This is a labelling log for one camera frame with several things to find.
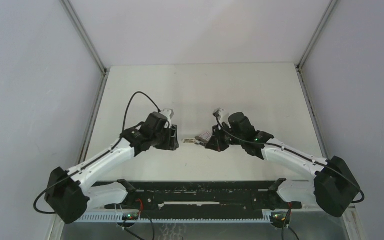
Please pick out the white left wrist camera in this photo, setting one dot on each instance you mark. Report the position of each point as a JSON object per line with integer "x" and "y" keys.
{"x": 169, "y": 114}

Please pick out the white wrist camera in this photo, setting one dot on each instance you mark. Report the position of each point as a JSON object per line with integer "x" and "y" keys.
{"x": 169, "y": 114}
{"x": 222, "y": 116}

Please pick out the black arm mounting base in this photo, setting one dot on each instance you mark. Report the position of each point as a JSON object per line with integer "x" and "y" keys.
{"x": 203, "y": 198}

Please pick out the white slotted cable duct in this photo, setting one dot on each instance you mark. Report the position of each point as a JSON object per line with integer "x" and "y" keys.
{"x": 119, "y": 217}

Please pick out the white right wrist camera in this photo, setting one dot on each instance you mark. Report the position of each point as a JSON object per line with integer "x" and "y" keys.
{"x": 222, "y": 116}

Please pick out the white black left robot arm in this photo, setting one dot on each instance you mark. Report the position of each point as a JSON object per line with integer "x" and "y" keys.
{"x": 72, "y": 192}

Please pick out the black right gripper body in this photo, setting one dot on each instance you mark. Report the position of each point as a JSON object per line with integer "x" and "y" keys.
{"x": 230, "y": 132}

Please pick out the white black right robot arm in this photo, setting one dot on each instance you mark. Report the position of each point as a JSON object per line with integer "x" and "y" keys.
{"x": 327, "y": 183}

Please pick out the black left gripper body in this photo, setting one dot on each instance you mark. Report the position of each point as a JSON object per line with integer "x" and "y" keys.
{"x": 156, "y": 137}

